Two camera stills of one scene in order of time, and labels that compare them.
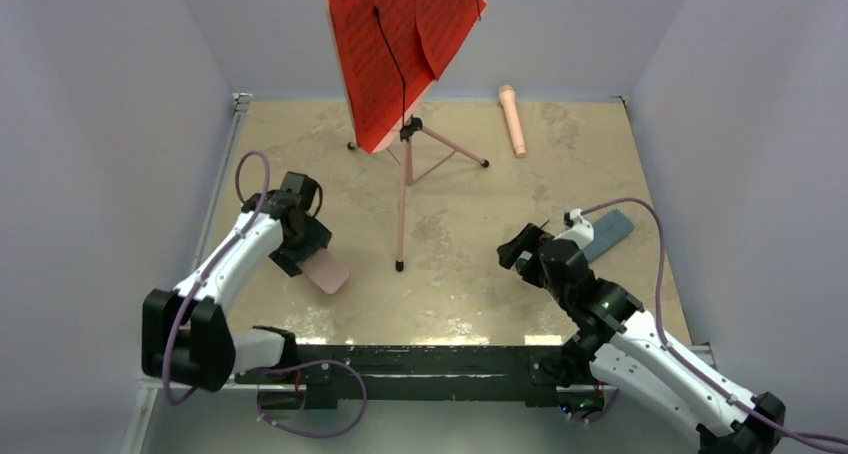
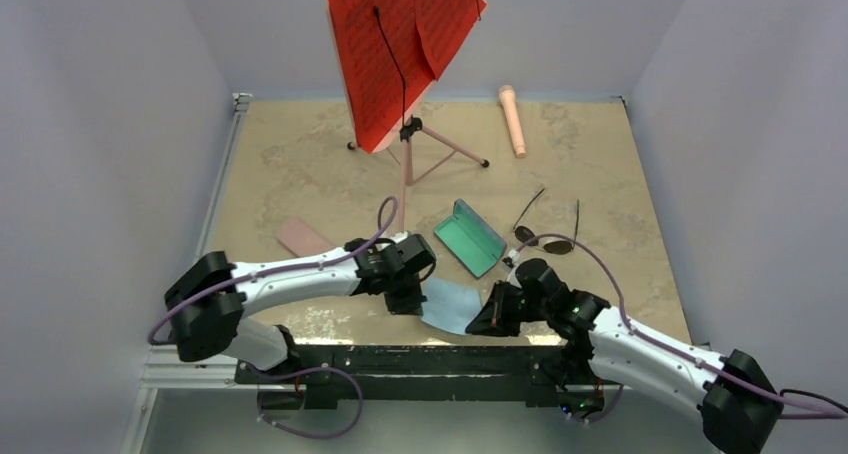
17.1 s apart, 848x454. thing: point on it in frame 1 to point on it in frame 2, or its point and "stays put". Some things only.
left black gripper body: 297,246 to 406,296
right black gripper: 526,240 to 492,319
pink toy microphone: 509,96 stays put
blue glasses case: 608,230 to 471,240
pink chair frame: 414,124 stays put
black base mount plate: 327,375 stays put
